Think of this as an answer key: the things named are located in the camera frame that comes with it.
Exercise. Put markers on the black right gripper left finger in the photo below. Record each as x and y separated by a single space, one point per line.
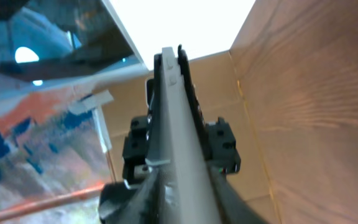
118 204

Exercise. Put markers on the Galaxy S25 Ultra smartphone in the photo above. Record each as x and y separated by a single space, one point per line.
194 193

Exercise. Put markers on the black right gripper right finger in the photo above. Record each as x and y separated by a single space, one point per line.
232 209

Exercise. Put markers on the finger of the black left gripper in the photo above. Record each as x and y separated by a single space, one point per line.
196 112
154 109

